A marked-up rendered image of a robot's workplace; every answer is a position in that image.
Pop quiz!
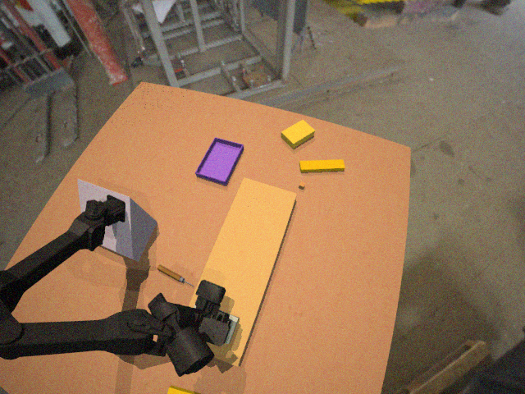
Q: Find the purple rectangular tray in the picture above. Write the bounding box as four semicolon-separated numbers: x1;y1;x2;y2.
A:
195;137;244;186

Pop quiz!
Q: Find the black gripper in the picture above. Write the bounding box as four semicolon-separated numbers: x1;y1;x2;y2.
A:
188;279;226;329

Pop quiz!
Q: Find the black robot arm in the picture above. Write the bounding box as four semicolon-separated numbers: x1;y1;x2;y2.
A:
0;195;232;377

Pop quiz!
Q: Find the light orange panel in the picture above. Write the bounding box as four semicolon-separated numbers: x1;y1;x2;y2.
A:
189;177;297;367

